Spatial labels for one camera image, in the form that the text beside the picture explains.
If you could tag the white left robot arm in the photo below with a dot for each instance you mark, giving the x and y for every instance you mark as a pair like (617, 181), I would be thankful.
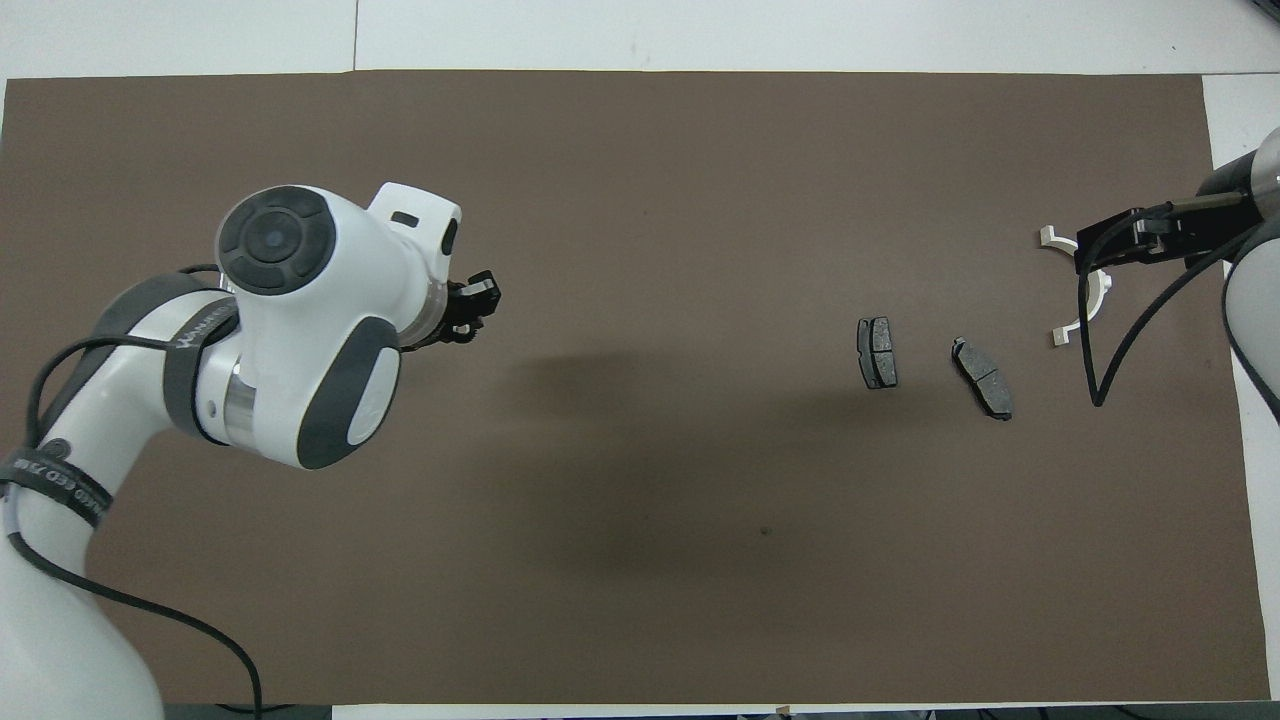
(300, 330)

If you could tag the brown table mat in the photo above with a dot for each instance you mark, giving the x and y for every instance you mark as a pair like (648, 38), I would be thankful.
(640, 150)

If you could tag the rectangular grey brake pad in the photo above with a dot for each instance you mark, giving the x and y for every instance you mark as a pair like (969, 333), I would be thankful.
(877, 352)

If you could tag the white semicircular bracket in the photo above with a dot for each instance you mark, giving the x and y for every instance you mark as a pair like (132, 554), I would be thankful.
(1062, 336)

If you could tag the curved grey brake pad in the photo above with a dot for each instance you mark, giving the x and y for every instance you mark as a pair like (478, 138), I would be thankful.
(982, 378)

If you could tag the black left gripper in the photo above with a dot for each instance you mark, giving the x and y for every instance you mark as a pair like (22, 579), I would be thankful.
(448, 310)

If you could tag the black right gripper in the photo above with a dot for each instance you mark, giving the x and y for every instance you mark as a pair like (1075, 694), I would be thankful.
(1215, 230)

